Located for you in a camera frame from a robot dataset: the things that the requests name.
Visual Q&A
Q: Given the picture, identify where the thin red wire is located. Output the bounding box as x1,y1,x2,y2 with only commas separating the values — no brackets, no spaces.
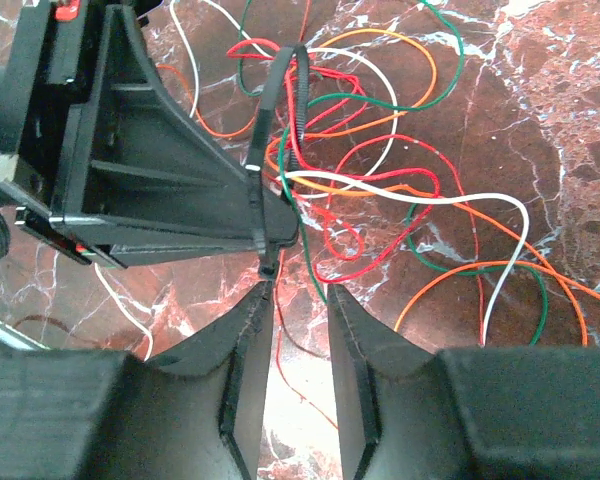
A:
272,0,486,431

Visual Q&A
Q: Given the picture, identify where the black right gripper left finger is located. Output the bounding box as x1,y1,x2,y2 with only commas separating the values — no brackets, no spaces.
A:
0,282,273,479

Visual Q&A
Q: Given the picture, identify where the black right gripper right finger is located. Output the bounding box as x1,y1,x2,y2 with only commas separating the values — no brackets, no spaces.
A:
328,285,600,479

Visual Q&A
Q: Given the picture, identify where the thick red wire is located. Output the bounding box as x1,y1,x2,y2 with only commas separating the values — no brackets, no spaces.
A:
227,38,441,284

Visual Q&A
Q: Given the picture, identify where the black zip tie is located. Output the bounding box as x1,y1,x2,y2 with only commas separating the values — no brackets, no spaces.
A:
244,43,312,280

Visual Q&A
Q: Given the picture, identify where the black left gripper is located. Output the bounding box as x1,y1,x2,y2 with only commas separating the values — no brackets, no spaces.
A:
0,1,299,266

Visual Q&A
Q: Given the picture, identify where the orange wire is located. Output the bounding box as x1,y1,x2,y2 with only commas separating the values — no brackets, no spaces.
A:
154,28,600,347

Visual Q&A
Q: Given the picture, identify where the green wire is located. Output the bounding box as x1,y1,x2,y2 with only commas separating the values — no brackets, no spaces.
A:
237,0,549,346

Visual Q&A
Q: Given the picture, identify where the white wire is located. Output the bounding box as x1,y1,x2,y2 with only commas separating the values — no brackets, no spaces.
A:
93,0,531,361

